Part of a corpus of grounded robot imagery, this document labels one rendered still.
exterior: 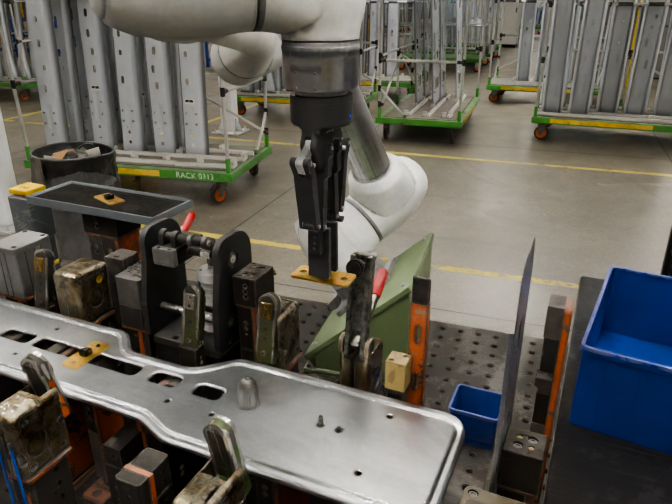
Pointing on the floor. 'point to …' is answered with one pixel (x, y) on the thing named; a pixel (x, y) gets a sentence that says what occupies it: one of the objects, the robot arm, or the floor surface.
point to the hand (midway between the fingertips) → (323, 248)
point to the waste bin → (96, 174)
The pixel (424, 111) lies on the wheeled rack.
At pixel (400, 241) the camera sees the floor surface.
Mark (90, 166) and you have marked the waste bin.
